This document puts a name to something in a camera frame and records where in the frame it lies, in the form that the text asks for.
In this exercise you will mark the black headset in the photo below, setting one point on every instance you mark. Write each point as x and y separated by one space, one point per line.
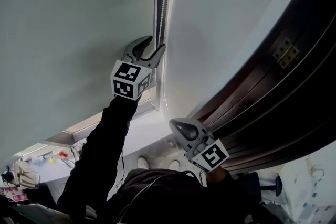
7 177

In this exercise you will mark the brass door hinge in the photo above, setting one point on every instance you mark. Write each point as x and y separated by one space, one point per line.
286 53

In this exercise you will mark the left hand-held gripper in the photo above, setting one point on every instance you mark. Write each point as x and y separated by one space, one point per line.
130 78

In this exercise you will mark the person's white shoe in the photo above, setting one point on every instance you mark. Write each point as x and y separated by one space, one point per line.
143 162
174 164

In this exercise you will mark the grey roller blind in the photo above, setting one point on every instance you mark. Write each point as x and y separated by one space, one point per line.
65 34

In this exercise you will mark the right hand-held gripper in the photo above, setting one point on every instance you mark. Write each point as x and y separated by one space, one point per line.
210 156

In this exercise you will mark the white cabinet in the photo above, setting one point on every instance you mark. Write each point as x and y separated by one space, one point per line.
307 191

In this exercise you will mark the beige bag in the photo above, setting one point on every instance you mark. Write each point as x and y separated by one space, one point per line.
26 174

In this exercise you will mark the dark wooden door frame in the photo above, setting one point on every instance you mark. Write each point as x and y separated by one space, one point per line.
288 91

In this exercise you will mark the small yellow object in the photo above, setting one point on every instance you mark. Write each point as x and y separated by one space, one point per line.
52 160

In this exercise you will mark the person's right forearm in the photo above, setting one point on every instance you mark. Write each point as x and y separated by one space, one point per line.
216 178

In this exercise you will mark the pink packets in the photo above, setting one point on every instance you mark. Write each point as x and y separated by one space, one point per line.
14 194

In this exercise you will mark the person's left forearm black sleeve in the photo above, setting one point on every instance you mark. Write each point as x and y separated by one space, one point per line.
105 144

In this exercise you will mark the small blue object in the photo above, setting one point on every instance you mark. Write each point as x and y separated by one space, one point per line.
38 162

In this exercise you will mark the small red object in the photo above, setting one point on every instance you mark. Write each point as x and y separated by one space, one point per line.
63 154

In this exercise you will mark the person's black clothed torso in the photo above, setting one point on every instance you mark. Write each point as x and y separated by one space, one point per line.
170 199

